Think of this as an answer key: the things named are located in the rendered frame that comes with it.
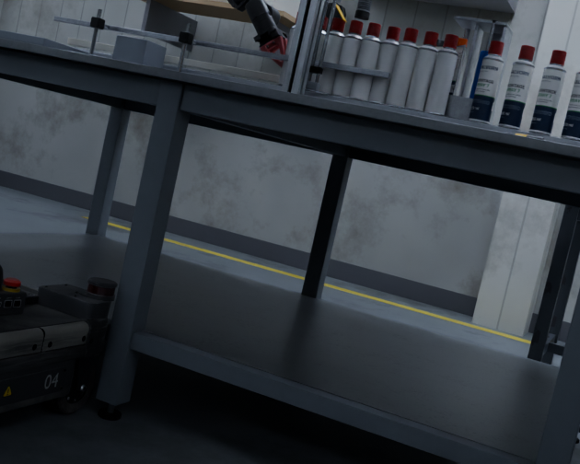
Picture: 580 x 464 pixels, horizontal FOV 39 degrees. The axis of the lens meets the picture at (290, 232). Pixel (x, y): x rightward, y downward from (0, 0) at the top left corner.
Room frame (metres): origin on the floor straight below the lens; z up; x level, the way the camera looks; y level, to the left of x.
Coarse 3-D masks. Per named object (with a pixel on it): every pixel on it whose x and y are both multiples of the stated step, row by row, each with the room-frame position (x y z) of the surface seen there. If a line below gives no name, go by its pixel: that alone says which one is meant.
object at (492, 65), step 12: (492, 48) 2.06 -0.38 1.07; (492, 60) 2.05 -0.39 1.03; (480, 72) 2.07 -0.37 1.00; (492, 72) 2.05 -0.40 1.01; (480, 84) 2.06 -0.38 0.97; (492, 84) 2.05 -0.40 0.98; (480, 96) 2.05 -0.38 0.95; (492, 96) 2.05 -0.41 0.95; (480, 108) 2.05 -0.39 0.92; (492, 108) 2.06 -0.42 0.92; (480, 120) 2.05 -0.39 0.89
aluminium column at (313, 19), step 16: (304, 0) 2.09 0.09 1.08; (320, 0) 2.11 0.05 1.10; (304, 16) 2.09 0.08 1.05; (320, 16) 2.12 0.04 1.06; (304, 32) 2.09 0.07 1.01; (304, 48) 2.08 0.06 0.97; (288, 64) 2.09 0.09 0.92; (304, 64) 2.08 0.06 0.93; (288, 80) 2.09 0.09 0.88; (304, 80) 2.11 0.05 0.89
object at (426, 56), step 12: (432, 36) 2.12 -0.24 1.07; (420, 48) 2.13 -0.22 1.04; (432, 48) 2.12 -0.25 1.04; (420, 60) 2.12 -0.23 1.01; (432, 60) 2.12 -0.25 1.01; (420, 72) 2.12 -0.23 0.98; (432, 72) 2.12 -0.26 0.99; (420, 84) 2.11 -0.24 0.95; (408, 96) 2.13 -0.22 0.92; (420, 96) 2.11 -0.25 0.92; (408, 108) 2.12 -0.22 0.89; (420, 108) 2.12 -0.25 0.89
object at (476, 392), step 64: (0, 64) 2.11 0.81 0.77; (64, 64) 2.03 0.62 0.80; (256, 128) 2.30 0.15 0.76; (320, 128) 1.77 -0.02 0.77; (384, 128) 1.72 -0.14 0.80; (512, 192) 2.78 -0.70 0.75; (576, 192) 1.57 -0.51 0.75; (0, 256) 2.46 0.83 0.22; (64, 256) 2.71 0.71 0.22; (128, 256) 1.91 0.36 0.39; (320, 256) 3.01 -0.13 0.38; (128, 320) 1.90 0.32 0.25; (192, 320) 2.16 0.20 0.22; (256, 320) 2.35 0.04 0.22; (320, 320) 2.58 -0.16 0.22; (384, 320) 2.85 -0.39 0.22; (576, 320) 1.54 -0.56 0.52; (128, 384) 1.93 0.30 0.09; (256, 384) 1.78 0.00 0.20; (320, 384) 1.81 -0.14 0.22; (384, 384) 1.94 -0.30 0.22; (448, 384) 2.09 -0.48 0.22; (512, 384) 2.27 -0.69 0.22; (576, 384) 1.53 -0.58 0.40; (448, 448) 1.61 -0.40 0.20; (512, 448) 1.64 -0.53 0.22
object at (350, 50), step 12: (360, 24) 2.20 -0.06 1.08; (348, 36) 2.20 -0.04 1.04; (348, 48) 2.19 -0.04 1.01; (348, 60) 2.19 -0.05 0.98; (336, 72) 2.21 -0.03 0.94; (348, 72) 2.19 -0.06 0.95; (336, 84) 2.20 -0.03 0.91; (348, 84) 2.19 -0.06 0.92; (336, 96) 2.19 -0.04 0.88; (348, 96) 2.20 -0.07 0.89
